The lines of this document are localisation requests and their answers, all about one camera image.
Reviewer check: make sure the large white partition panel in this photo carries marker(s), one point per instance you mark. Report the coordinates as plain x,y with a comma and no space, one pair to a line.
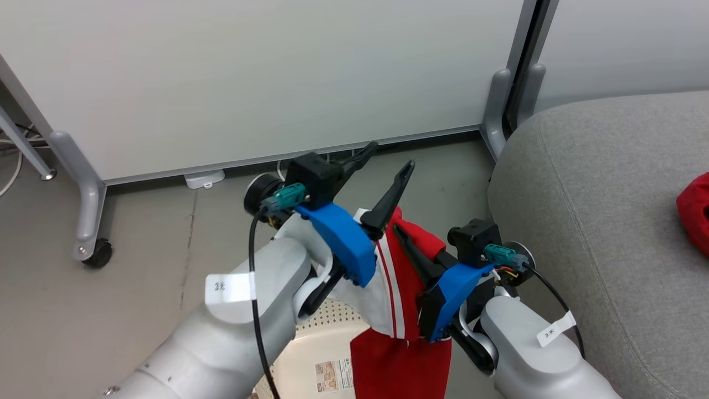
249,72

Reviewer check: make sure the red crumpled garment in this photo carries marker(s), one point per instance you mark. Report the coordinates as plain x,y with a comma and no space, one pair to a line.
698,210

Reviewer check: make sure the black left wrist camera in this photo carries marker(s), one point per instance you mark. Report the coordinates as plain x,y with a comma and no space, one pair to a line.
316,174

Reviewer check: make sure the small white plastic box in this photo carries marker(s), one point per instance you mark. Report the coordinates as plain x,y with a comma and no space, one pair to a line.
204,178

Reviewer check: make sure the grey fabric sofa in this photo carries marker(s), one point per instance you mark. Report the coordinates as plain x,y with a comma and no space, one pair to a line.
609,221

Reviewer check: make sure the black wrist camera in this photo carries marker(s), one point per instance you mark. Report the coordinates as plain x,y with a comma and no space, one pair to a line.
473,238
316,174

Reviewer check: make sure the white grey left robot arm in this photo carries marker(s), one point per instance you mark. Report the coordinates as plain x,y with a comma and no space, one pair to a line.
221,343

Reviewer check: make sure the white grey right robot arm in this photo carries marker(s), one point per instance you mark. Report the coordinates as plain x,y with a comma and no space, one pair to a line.
532,360

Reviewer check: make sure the pale perforated laundry basket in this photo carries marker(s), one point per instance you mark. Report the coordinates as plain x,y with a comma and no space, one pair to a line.
327,338

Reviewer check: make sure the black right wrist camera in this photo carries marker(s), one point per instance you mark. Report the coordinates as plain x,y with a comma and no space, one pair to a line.
473,238

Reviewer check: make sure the grey partition foot with caster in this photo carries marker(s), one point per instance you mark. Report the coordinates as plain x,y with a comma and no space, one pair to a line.
86,194

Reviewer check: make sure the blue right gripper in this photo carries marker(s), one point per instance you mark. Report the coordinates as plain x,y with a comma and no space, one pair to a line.
451,296

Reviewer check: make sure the narrow white partition panel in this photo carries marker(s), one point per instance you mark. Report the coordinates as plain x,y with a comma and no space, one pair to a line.
620,44

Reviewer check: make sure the printed basket label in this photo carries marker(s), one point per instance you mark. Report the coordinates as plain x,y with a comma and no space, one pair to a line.
334,376

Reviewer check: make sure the grey metal table leg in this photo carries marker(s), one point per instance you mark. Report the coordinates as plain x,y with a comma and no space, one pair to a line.
27,147

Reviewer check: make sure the red and white garment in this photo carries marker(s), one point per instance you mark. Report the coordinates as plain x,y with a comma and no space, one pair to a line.
404,366

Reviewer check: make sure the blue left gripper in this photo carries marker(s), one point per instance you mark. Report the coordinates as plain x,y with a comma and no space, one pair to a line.
346,244

